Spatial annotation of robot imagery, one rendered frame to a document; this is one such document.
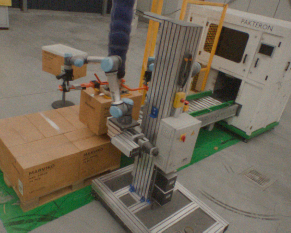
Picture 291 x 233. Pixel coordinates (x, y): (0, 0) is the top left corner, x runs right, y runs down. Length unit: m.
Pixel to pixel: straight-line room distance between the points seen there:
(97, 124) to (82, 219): 0.99
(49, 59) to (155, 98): 2.72
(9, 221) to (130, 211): 1.16
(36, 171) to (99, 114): 0.83
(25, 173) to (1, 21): 7.79
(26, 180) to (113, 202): 0.88
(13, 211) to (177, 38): 2.32
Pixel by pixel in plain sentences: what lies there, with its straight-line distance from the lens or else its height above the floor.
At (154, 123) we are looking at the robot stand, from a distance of 2.62.
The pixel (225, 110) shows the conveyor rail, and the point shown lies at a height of 0.58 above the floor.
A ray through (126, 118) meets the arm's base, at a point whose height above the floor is 1.10.
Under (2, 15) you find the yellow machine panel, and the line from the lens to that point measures 10.27.
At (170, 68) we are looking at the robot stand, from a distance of 2.38.
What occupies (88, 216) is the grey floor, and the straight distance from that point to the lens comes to 3.19.
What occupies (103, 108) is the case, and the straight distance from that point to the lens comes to 3.02.
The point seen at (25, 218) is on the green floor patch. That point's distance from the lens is 3.22.
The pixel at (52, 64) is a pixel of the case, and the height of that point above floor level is 0.79.
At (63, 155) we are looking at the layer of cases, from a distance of 3.06.
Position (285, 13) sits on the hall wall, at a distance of 11.86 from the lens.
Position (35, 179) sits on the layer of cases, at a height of 0.38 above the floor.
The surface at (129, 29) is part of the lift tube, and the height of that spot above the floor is 1.81.
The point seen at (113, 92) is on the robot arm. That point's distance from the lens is 2.50.
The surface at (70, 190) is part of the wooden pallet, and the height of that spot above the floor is 0.02.
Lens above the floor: 2.34
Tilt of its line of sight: 27 degrees down
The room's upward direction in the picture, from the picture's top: 11 degrees clockwise
